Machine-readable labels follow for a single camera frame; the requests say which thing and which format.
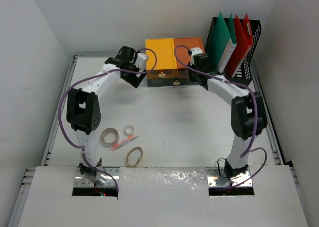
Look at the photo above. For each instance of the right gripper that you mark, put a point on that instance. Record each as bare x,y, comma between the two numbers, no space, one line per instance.
191,77

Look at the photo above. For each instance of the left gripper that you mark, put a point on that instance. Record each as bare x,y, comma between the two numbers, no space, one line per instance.
133,80

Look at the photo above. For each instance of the green clip file folder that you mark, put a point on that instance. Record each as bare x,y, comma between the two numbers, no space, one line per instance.
221,41

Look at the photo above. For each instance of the red clip file folder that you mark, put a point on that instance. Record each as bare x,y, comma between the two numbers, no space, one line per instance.
244,38

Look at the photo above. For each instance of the small clear tape roll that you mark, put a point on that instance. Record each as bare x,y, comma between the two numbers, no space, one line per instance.
129,130

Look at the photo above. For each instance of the orange pen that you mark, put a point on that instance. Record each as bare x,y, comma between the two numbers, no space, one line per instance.
124,142

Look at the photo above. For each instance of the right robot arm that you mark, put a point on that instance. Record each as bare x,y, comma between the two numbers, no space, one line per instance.
248,116

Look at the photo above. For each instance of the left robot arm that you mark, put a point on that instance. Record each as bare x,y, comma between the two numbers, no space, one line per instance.
83,109

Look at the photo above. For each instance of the dark bottom drawer box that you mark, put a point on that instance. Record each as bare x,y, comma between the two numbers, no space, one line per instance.
165,82

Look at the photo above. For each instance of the yellow drawer box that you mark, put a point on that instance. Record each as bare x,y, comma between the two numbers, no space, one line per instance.
166,62

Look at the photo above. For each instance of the black mesh file organizer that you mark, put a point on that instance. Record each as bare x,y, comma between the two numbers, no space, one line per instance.
243,74

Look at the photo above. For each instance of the large clear tape roll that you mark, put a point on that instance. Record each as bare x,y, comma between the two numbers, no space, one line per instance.
110,137

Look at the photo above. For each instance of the beige masking tape roll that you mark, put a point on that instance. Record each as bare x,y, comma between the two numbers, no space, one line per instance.
134,157

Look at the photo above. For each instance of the white front cover board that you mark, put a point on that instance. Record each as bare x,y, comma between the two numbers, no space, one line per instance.
162,197

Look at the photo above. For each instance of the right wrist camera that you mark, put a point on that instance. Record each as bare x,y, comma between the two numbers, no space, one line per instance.
194,51

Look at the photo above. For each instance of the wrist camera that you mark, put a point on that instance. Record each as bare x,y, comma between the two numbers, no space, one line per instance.
141,60
194,51

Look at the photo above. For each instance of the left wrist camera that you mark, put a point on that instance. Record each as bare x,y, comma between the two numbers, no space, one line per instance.
141,60

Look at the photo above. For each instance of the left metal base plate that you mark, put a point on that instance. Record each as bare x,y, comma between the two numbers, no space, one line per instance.
83,180

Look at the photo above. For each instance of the metal base plate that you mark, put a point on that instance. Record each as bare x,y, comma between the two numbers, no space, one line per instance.
83,180
216,178

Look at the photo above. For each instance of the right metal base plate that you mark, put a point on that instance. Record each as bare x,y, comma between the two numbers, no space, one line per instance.
216,178

